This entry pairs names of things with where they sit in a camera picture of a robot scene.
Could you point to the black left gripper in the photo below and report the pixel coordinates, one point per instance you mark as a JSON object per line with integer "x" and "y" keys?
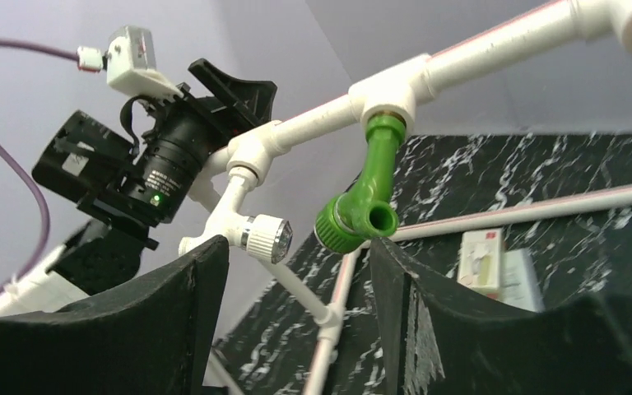
{"x": 186, "y": 131}

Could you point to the white PVC pipe frame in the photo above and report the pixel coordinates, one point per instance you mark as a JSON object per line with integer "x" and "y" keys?
{"x": 399, "y": 90}

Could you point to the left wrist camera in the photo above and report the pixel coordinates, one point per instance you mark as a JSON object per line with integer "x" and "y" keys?
{"x": 130, "y": 64}

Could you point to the small cardboard box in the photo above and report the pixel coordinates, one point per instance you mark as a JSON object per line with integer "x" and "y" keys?
{"x": 480, "y": 257}

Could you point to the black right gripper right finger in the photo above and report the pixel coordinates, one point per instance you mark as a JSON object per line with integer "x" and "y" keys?
{"x": 439, "y": 337}

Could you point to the white water faucet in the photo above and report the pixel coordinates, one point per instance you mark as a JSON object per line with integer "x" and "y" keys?
{"x": 266, "y": 238}

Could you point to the green water faucet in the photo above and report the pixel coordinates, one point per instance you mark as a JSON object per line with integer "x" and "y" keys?
{"x": 363, "y": 212}

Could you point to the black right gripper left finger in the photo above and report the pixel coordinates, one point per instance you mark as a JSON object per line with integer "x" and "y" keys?
{"x": 151, "y": 335}

